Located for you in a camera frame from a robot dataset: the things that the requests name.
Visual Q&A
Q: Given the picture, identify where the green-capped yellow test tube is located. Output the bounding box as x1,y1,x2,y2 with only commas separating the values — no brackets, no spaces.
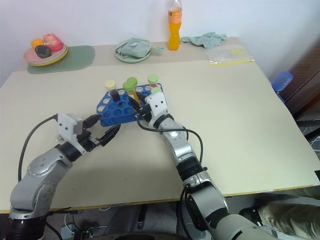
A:
122,77,141,104

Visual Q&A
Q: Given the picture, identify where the pale green plate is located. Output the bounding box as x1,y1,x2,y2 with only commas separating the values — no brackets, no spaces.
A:
113,38,165,64

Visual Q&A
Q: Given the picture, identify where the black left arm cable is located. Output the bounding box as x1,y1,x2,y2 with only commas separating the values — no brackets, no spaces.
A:
17,115,60,183

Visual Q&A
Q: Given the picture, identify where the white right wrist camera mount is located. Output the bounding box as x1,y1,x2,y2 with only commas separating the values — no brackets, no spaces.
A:
144,91,168,121

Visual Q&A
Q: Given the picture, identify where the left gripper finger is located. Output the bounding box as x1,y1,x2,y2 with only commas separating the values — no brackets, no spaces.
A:
98,124,122,147
83,114,102,131

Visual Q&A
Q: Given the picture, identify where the dark wooden cabinet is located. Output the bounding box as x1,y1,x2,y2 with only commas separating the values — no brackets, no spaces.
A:
281,37,320,121

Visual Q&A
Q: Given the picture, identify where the clear plastic package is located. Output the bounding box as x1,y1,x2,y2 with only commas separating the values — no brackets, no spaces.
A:
119,37,153,60

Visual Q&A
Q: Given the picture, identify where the dark purple toy fruit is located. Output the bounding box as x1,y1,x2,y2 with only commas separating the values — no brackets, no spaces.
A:
34,44,52,59

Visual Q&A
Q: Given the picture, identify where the pale green cloth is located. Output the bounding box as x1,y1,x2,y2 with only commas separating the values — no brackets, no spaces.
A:
180,31,229,49

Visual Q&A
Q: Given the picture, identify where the pale-green-capped red test tube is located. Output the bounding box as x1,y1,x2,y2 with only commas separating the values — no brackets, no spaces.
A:
147,73,159,91

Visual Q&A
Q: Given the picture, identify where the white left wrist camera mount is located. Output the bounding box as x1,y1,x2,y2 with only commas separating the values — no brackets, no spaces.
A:
55,113,87,154

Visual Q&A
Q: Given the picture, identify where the blue test tube rack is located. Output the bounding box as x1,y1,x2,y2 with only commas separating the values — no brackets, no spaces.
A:
96,83,164,127

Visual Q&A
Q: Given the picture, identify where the pink toy peach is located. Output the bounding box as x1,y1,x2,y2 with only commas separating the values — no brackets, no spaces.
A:
42,32,64,52

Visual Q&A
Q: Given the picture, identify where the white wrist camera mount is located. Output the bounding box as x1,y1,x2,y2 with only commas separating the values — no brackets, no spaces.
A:
144,91,168,121
55,113,87,154

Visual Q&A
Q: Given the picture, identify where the orange toy fruit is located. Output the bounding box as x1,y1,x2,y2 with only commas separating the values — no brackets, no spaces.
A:
30,38,46,50

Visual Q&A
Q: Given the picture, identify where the clear zip bag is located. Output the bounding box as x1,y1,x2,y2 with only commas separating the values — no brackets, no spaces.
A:
205,45,256,66

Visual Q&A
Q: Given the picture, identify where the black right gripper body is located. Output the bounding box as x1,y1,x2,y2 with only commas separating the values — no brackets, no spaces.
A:
135,104,153,124

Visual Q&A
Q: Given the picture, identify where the orange soda bottle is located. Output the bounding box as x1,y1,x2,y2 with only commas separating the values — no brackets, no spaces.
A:
167,0,182,52

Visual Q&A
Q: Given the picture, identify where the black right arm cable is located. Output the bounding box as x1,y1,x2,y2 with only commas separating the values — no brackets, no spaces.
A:
136,116,204,171

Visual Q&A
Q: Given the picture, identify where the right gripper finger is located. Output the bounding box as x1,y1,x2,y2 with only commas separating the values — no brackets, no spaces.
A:
137,92,150,107
128,96,143,114

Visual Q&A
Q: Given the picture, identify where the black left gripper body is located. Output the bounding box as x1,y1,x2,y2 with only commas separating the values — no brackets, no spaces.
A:
76,129,104,152

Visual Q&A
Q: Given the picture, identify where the green placemat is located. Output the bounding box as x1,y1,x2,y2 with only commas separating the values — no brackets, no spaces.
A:
27,45,97,75

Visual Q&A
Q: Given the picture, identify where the yellow-capped dark red test tube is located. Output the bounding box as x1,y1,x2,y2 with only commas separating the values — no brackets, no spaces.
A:
104,79,122,102

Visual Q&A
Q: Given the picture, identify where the grey fabric bundle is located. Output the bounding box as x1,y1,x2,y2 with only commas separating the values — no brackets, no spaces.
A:
258,201,320,240

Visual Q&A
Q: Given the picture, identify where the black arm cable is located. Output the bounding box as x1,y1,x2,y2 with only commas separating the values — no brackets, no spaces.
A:
136,116,204,171
17,115,60,183

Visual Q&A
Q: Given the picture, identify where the stack of pastel plates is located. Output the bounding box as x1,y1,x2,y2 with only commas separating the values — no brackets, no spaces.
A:
23,43,69,67

